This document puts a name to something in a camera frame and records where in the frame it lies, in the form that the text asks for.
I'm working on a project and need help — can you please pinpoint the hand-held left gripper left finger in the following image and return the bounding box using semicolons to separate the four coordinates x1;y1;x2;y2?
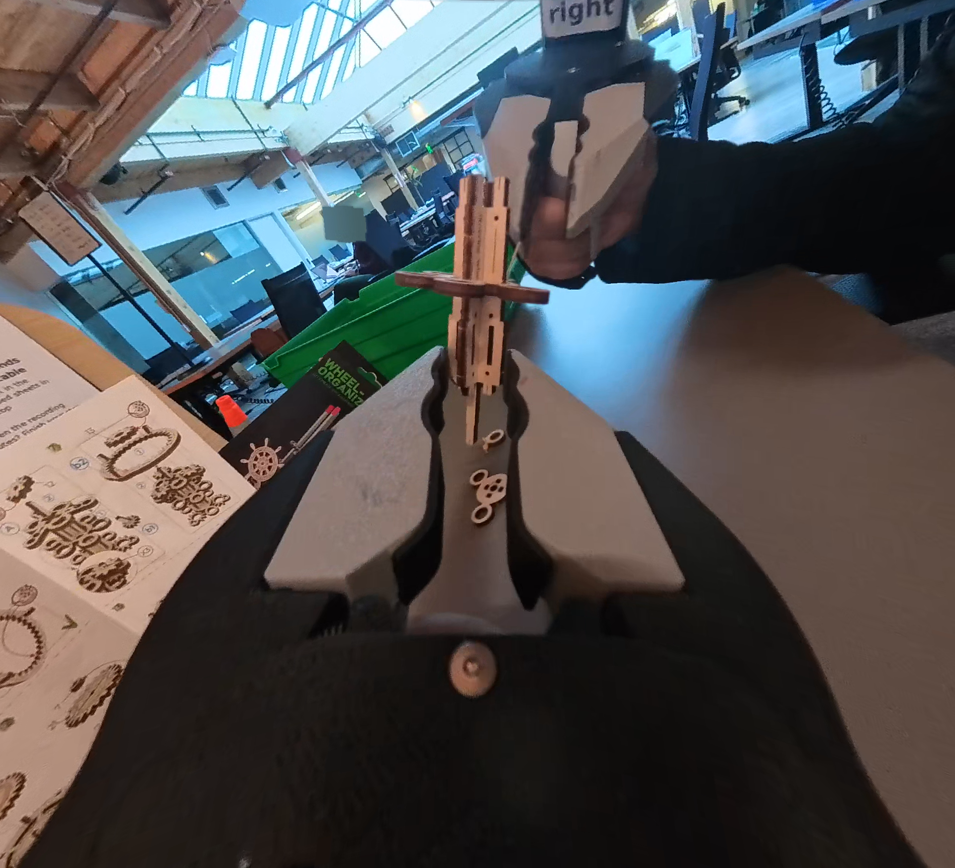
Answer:
263;348;452;606

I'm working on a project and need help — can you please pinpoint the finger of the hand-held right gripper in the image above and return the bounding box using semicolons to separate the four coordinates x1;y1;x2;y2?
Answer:
483;96;553;213
552;81;659;240

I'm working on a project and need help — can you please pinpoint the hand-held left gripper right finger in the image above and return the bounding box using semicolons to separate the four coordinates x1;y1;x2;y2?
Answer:
503;349;686;606

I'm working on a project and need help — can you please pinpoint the wooden model assembly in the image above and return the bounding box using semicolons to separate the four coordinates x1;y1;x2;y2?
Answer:
394;174;552;446

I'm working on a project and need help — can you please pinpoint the black model kit box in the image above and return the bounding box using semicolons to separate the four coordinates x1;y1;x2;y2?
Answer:
220;340;390;491

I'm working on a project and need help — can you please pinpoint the person's right hand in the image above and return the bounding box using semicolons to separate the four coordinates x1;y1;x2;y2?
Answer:
518;195;643;281

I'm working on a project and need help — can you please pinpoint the green plastic bin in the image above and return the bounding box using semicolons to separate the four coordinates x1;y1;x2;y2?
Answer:
261;245;525;392

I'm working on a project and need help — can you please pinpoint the black office chair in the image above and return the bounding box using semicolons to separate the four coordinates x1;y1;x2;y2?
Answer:
261;262;329;334

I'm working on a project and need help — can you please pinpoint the folded instruction booklet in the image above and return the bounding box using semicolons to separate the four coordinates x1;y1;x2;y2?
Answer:
0;374;258;868

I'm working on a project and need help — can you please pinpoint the white instruction board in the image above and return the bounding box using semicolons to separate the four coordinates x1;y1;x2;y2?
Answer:
0;305;103;447

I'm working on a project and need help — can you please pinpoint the hanging white sign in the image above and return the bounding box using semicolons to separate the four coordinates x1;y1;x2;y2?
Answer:
18;193;101;266

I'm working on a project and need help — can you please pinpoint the three-ring wooden part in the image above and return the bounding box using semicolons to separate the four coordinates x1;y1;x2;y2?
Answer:
469;469;511;529

